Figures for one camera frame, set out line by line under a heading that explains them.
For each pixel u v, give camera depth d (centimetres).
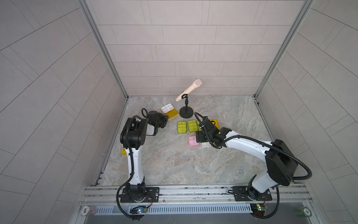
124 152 58
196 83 84
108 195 71
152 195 71
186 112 105
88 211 62
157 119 87
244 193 72
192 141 90
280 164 43
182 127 97
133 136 56
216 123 99
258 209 68
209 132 64
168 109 107
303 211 62
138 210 65
